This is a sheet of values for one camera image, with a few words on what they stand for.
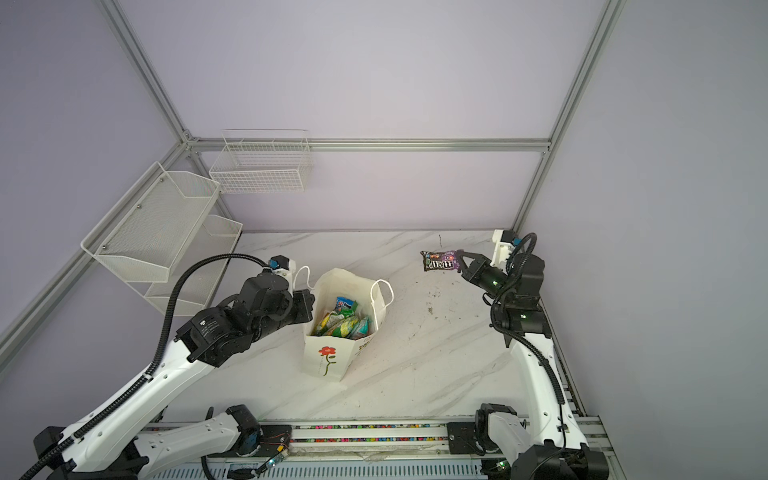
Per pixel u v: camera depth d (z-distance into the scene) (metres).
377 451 0.73
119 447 0.38
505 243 0.64
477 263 0.63
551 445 0.39
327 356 0.70
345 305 0.87
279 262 0.60
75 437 0.37
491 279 0.64
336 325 0.80
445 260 0.74
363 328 0.77
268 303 0.49
